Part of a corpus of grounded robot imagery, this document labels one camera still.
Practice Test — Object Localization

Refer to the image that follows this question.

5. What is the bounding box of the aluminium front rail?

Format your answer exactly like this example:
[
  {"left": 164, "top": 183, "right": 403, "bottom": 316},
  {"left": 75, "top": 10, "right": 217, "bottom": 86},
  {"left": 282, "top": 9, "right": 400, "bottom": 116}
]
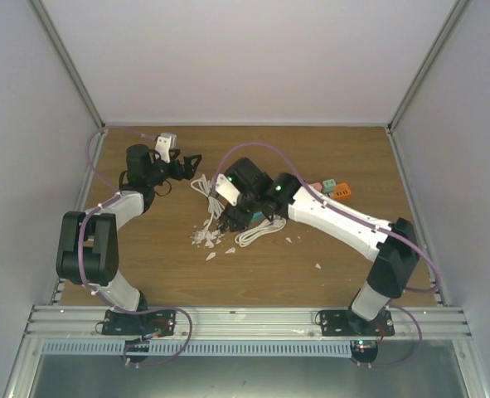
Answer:
[{"left": 25, "top": 306, "right": 471, "bottom": 358}]

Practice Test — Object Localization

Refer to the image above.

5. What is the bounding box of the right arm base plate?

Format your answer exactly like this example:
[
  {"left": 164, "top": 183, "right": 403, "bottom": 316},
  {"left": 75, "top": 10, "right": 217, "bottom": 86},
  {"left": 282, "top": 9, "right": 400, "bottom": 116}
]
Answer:
[{"left": 314, "top": 308, "right": 395, "bottom": 337}]

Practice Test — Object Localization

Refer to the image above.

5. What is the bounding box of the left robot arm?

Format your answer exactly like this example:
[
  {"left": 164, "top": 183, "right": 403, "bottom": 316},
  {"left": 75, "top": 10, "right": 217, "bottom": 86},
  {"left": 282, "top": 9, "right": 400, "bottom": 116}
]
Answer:
[{"left": 56, "top": 138, "right": 202, "bottom": 335}]

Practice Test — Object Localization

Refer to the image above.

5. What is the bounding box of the green charger plug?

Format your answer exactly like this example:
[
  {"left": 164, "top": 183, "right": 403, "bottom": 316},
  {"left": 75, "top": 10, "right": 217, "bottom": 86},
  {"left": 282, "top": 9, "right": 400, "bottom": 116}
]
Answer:
[{"left": 321, "top": 179, "right": 337, "bottom": 197}]

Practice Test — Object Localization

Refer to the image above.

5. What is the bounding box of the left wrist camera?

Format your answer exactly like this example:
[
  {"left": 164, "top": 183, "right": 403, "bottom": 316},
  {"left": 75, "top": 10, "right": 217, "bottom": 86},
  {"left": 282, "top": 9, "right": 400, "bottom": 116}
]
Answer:
[{"left": 155, "top": 133, "right": 177, "bottom": 163}]

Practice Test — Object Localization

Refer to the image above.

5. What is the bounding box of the white teal-strip cable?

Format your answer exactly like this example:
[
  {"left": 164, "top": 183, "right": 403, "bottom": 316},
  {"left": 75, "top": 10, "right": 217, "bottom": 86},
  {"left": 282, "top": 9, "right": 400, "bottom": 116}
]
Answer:
[{"left": 190, "top": 173, "right": 229, "bottom": 241}]

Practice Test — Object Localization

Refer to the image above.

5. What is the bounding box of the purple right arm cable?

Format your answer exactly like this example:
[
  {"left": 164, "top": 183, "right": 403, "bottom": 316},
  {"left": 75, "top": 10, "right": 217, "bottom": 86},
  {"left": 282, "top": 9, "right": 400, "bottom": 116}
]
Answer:
[{"left": 210, "top": 142, "right": 443, "bottom": 370}]

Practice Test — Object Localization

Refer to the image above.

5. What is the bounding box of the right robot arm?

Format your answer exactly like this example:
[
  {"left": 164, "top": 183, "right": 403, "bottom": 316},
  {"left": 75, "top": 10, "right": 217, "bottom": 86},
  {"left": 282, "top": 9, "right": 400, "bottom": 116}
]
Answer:
[{"left": 215, "top": 158, "right": 420, "bottom": 336}]

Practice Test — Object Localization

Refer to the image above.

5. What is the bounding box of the teal power strip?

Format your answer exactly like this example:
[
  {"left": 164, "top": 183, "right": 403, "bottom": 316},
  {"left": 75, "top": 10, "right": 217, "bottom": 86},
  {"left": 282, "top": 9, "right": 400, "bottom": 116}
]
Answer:
[{"left": 251, "top": 211, "right": 264, "bottom": 223}]

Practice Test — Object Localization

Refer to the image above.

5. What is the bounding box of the pink charger plug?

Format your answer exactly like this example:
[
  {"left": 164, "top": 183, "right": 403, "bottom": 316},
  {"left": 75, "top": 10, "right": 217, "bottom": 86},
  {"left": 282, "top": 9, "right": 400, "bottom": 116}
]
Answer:
[{"left": 310, "top": 182, "right": 322, "bottom": 193}]

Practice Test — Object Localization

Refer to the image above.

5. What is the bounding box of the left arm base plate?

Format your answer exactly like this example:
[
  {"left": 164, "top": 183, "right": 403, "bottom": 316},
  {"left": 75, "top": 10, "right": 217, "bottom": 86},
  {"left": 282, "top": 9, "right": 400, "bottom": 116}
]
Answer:
[{"left": 99, "top": 310, "right": 176, "bottom": 337}]

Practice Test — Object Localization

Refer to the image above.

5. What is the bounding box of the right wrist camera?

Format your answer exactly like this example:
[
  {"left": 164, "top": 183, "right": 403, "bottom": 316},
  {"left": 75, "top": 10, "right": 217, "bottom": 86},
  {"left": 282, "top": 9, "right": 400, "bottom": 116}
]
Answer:
[{"left": 215, "top": 173, "right": 240, "bottom": 206}]

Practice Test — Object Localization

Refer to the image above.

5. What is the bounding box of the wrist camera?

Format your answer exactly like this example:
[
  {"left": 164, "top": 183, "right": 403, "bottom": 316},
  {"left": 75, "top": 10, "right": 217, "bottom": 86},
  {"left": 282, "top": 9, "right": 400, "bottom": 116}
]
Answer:
[
  {"left": 215, "top": 173, "right": 240, "bottom": 206},
  {"left": 155, "top": 133, "right": 177, "bottom": 163}
]

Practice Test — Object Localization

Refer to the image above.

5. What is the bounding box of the orange power strip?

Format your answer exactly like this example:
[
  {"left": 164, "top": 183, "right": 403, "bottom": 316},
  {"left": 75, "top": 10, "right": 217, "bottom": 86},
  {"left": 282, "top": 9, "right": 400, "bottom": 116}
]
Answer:
[{"left": 327, "top": 182, "right": 352, "bottom": 201}]

